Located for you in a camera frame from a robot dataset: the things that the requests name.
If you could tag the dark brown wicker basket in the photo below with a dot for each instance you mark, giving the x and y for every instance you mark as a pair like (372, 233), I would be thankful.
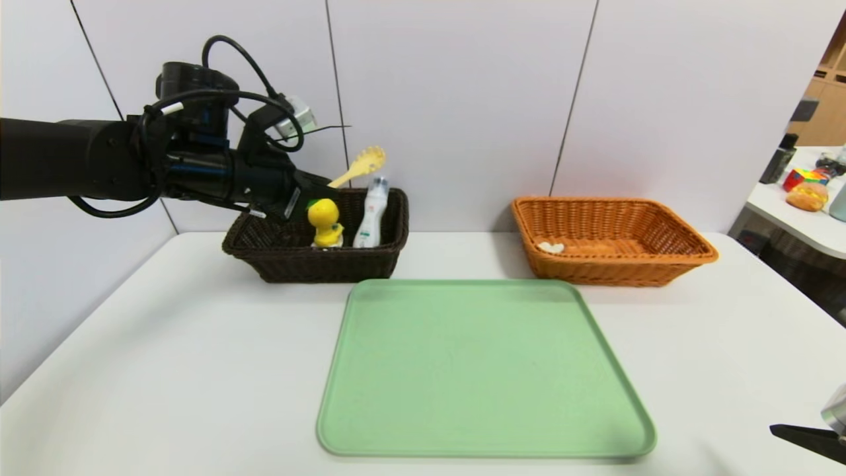
(317, 264)

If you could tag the orange wicker basket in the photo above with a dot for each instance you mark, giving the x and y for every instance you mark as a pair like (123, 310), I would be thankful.
(615, 271)

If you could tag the toy cake slice with fruit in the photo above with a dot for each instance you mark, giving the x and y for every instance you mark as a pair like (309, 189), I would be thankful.
(550, 248)

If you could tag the colourful toy cube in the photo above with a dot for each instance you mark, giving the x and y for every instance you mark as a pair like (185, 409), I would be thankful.
(798, 178)

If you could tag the toy bread bun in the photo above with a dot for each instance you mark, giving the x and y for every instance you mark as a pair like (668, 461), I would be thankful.
(806, 197)

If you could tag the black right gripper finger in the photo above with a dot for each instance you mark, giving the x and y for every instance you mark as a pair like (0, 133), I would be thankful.
(813, 439)

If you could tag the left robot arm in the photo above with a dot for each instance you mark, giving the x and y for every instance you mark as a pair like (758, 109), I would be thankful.
(86, 162)

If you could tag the black bottle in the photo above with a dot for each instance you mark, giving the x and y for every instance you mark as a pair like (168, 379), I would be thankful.
(778, 162)

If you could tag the pale green cup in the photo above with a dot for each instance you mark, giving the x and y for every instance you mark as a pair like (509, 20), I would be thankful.
(839, 205)

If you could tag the dark glass jar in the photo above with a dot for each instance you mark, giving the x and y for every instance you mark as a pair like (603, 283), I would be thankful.
(829, 164)

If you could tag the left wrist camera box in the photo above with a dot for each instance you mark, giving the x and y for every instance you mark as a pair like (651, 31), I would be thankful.
(296, 118)

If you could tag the light green plastic tray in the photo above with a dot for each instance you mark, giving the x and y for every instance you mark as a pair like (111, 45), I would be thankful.
(489, 396)

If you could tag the wooden shelf unit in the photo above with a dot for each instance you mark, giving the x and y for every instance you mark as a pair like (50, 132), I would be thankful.
(826, 116)

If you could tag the white side table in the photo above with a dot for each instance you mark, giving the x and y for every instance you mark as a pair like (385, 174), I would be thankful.
(806, 228)

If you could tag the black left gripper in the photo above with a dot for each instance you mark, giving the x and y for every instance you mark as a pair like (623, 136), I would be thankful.
(291, 196)

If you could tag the yellow duck toy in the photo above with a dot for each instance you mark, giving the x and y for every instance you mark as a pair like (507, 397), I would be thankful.
(325, 221)

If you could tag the clear spray bottle silver cap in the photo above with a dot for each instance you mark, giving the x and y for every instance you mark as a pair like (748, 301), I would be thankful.
(371, 218)

